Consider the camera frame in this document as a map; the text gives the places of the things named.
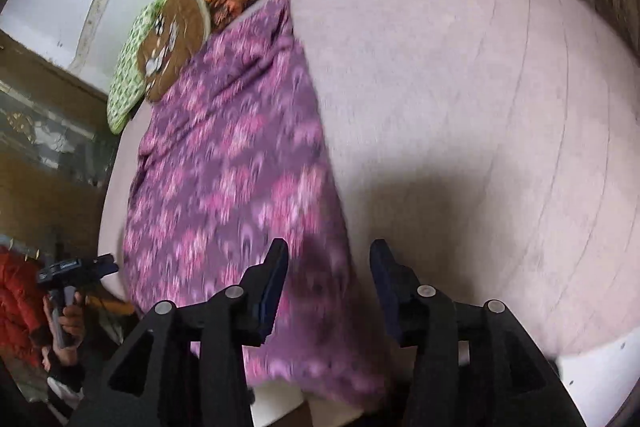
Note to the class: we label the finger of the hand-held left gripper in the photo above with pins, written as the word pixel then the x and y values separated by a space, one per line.
pixel 100 266

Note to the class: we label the person's left forearm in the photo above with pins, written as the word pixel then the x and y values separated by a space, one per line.
pixel 20 297

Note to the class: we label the pale quilted bed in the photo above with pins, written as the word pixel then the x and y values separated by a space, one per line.
pixel 450 107

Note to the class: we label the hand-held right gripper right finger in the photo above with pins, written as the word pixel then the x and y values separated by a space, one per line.
pixel 387 287

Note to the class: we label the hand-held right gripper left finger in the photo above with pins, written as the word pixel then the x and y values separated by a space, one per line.
pixel 272 287

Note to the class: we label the wooden glass-door cabinet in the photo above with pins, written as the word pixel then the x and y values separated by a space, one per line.
pixel 40 187

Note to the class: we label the green patterned cushion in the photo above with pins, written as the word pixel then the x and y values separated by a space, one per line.
pixel 125 82

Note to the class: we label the person's left hand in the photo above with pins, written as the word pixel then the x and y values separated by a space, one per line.
pixel 74 322

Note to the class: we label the yellow rod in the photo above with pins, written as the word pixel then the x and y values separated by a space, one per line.
pixel 115 306

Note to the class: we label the brown cartoon cushion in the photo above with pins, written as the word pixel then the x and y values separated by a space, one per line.
pixel 175 37

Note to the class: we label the purple floral long-sleeve shirt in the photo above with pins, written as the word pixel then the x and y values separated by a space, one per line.
pixel 225 157

